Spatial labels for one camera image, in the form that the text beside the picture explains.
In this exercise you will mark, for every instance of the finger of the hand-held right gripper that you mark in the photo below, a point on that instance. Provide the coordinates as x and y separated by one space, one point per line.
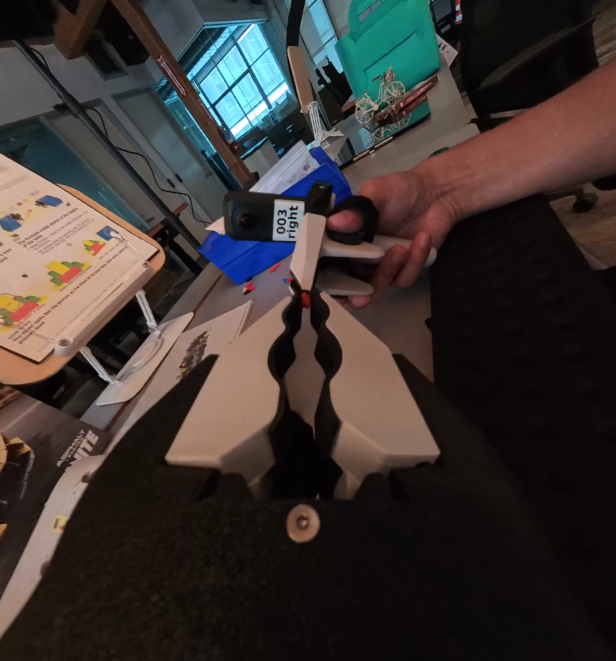
308 248

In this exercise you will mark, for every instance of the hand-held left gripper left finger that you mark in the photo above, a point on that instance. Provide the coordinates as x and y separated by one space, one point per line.
225 413

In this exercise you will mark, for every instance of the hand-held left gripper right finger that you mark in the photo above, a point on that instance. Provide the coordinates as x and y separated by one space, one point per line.
385 413

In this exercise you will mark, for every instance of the red lego pin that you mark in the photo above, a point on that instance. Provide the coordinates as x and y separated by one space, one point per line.
305 298

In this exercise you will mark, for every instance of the person's right forearm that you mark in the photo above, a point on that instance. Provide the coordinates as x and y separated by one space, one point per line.
545 134

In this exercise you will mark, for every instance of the yellow toy car set box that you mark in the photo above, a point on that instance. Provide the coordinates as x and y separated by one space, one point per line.
29 465

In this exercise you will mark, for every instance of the person's right hand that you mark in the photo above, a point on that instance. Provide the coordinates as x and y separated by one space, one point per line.
416 206

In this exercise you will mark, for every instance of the blue plastic bin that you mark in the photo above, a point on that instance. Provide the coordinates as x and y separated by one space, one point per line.
246 258

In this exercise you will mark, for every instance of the white papers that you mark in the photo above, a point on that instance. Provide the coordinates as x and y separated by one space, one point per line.
287 170

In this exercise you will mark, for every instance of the scatter of red blue pins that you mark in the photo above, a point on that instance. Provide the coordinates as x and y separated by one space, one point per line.
248 286

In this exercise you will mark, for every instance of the red fire extinguisher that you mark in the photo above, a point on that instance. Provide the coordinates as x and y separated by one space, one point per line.
231 140

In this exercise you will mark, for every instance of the white document stand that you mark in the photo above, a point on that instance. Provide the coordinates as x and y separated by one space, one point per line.
147 351

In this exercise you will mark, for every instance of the black metal pole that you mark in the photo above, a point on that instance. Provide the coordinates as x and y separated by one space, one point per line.
106 144

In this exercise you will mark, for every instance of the brown flat box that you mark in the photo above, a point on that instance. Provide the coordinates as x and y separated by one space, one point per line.
416 103

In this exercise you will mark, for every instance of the printed task sheet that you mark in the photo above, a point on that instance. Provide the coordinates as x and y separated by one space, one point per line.
44 248

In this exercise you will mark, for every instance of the teal carry bag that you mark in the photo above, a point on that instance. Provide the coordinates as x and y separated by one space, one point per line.
390 41

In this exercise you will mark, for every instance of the black mesh office chair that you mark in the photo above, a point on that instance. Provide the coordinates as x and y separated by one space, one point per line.
519 62

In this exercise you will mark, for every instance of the wooden post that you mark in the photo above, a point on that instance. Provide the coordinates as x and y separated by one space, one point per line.
184 93

